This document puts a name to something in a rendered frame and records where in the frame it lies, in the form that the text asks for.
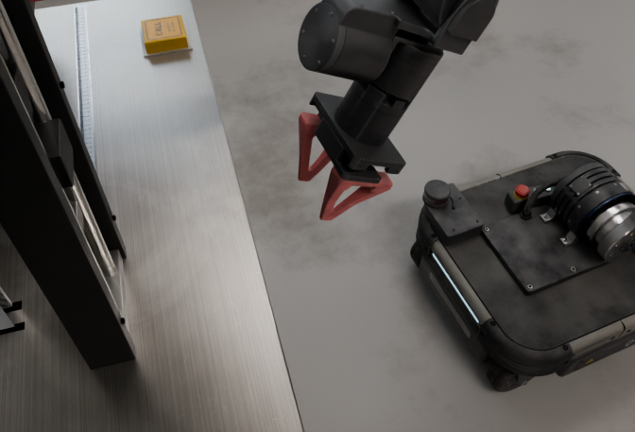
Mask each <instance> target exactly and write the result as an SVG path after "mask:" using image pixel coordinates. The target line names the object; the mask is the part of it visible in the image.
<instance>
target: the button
mask: <svg viewBox="0 0 635 432"><path fill-rule="evenodd" d="M141 24H142V30H143V36H144V42H145V47H146V53H147V54H150V53H156V52H163V51H168V50H174V49H180V48H185V47H188V42H187V38H186V33H185V29H184V25H183V21H182V18H181V15H174V16H167V17H162V18H155V19H149V20H143V21H141Z"/></svg>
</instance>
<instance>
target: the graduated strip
mask: <svg viewBox="0 0 635 432"><path fill-rule="evenodd" d="M74 17H75V39H76V61H77V104H78V125H79V130H80V132H81V135H82V137H83V140H84V143H85V145H86V148H87V149H88V152H89V154H90V157H91V159H92V162H93V165H94V169H95V171H96V174H97V167H96V153H95V138H94V111H93V97H92V82H91V67H90V53H89V39H88V25H87V10H86V5H85V6H78V7H74Z"/></svg>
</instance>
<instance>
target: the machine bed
mask: <svg viewBox="0 0 635 432"><path fill-rule="evenodd" d="M85 5H86V10H87V25H88V39H89V53H90V67H91V82H92V97H93V111H94V138H95V153H96V167H97V176H98V178H99V180H100V183H101V186H102V188H103V191H104V193H105V196H106V198H107V201H108V203H109V205H110V208H111V210H112V214H113V215H115V216H116V220H115V222H116V224H117V227H118V230H119V232H120V234H121V236H122V239H123V241H124V244H125V246H126V253H127V258H123V269H124V279H125V289H126V300H127V310H128V321H129V334H130V336H131V338H132V340H133V343H134V345H135V351H136V359H134V360H130V361H126V362H122V363H118V364H114V365H110V366H107V367H103V368H99V369H95V370H90V368H89V366H88V365H87V363H86V361H85V360H84V358H83V357H82V355H81V353H80V352H79V350H78V348H77V346H76V345H75V343H74V341H73V340H72V339H71V337H70V336H69V334H68V333H67V331H66V329H65V328H64V326H63V324H62V323H61V321H60V319H59V317H58V316H57V314H56V313H55V311H54V309H53V308H52V306H51V304H50V303H49V301H48V300H47V298H46V297H45V296H44V294H43V292H42V290H41V289H40V287H39V285H38V284H37V282H36V280H35V279H34V277H33V276H32V274H31V272H30V271H29V269H28V267H27V266H26V264H25V262H24V260H23V259H22V257H21V256H20V254H19V252H18V251H17V250H16V248H15V247H14V245H13V244H12V242H11V240H10V239H9V236H8V235H7V233H6V232H5V230H4V228H3V227H2V225H1V223H0V286H1V287H2V289H3V290H4V292H5V293H6V294H7V296H8V297H9V299H10V301H11V302H12V307H9V308H4V309H3V310H4V312H5V313H6V315H7V316H8V317H9V319H10V320H11V322H12V323H13V324H15V323H20V322H25V330H20V331H16V332H11V333H7V334H3V335H0V432H304V429H303V425H302V421H301V417H300V412H299V408H298V404H297V400H296V396H295V393H294V390H293V386H292V382H291V378H290V375H289V371H288V368H287V364H286V360H285V357H284V353H283V346H282V343H281V340H280V336H279V332H278V328H277V324H276V321H275V318H274V314H273V310H272V306H271V303H270V299H269V296H268V292H267V288H266V282H265V278H264V274H263V271H262V268H261V264H260V260H259V256H258V252H257V250H256V246H255V242H254V238H253V234H252V231H251V227H250V224H249V217H248V214H247V210H246V206H245V202H244V199H243V196H242V192H241V188H240V184H239V180H238V178H237V174H236V170H235V166H234V162H233V159H232V153H231V149H230V145H229V141H228V138H227V134H226V131H225V127H224V123H223V120H222V116H221V112H220V109H219V105H218V102H217V98H216V94H215V87H214V85H213V81H212V77H211V73H210V69H209V66H208V62H207V59H206V55H205V51H204V48H203V44H202V40H201V37H200V33H199V30H198V26H197V19H196V15H195V13H194V9H193V5H192V1H191V0H97V1H91V2H84V3H77V4H71V5H64V6H58V7H52V8H45V9H35V17H36V19H37V22H38V24H39V27H40V29H41V32H42V34H43V38H44V40H45V43H46V45H47V48H48V50H49V53H50V56H51V58H52V61H53V62H54V65H55V67H56V70H57V72H58V75H59V78H60V81H63V82H64V84H65V88H64V92H65V93H66V96H67V99H68V101H69V104H70V106H71V109H72V111H73V114H74V116H75V119H76V121H77V125H78V104H77V61H76V39H75V17H74V7H78V6H85ZM174 15H181V18H182V21H183V22H186V24H187V28H188V32H189V36H190V40H191V44H192V48H193V50H189V51H183V52H178V53H172V54H166V55H160V56H155V57H148V58H144V54H143V47H142V42H141V36H140V28H142V24H141V21H143V20H149V19H155V18H162V17H167V16H174ZM78 127H79V126H78Z"/></svg>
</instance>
